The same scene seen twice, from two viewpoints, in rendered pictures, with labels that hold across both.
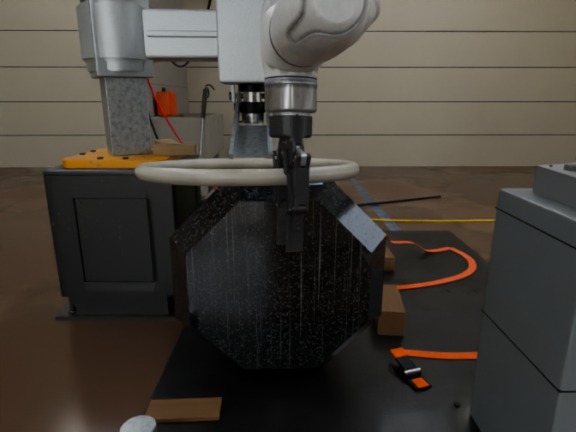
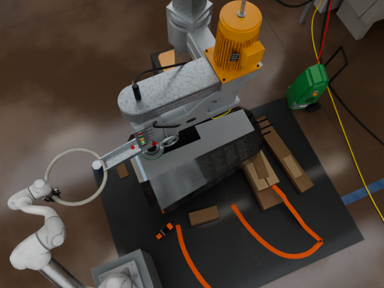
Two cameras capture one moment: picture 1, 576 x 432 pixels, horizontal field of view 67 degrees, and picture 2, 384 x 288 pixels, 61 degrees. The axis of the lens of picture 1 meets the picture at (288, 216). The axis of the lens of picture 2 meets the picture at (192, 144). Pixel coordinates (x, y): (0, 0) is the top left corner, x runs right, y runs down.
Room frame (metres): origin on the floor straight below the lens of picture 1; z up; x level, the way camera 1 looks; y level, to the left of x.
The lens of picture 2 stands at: (1.51, -0.93, 3.44)
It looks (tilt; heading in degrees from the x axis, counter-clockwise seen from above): 68 degrees down; 65
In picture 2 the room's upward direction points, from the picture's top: 3 degrees clockwise
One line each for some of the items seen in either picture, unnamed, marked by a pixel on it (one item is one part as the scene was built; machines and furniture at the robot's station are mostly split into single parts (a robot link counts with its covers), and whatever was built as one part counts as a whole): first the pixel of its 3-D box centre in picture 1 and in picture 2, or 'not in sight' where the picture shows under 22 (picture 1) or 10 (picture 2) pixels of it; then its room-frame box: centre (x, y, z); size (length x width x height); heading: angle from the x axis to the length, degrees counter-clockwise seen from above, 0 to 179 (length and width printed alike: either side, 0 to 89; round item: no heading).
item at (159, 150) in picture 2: not in sight; (151, 147); (1.61, 0.13, 0.82); 0.21 x 0.21 x 0.01
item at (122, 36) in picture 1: (159, 36); (199, 43); (2.25, 0.62, 1.34); 0.74 x 0.34 x 0.25; 93
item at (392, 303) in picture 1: (387, 308); (203, 215); (1.89, -0.48, 0.07); 0.30 x 0.12 x 0.12; 174
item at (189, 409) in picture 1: (183, 410); (120, 167); (1.25, 0.36, 0.02); 0.25 x 0.10 x 0.01; 93
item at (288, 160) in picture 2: not in sight; (292, 166); (2.99, -0.36, 0.10); 0.25 x 0.10 x 0.01; 93
